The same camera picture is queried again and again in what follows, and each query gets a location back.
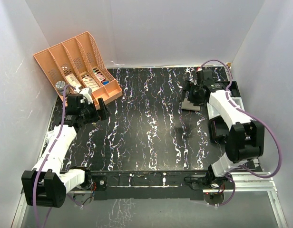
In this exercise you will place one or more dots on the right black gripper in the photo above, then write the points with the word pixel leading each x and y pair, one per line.
pixel 187 87

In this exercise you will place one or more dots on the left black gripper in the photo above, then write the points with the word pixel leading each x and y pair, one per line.
pixel 103 114

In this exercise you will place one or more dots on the grey leather card holder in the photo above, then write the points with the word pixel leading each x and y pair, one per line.
pixel 186 105

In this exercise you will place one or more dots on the black and white tray set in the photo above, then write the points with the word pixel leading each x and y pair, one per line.
pixel 218 129

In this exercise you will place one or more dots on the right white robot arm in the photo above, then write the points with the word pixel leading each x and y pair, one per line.
pixel 243 136

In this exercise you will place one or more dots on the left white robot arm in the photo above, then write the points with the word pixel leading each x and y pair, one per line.
pixel 45 185

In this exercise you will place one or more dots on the white label cards stack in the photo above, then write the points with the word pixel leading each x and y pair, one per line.
pixel 90 82

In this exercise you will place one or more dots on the small pink white packet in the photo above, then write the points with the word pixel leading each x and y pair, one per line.
pixel 99 75

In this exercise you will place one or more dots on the white pink box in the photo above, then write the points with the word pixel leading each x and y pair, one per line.
pixel 73 81

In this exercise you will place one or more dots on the small round patterned tin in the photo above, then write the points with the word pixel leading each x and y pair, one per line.
pixel 60 86

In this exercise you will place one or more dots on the orange plastic desk organizer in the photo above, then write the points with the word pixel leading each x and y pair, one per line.
pixel 79 56

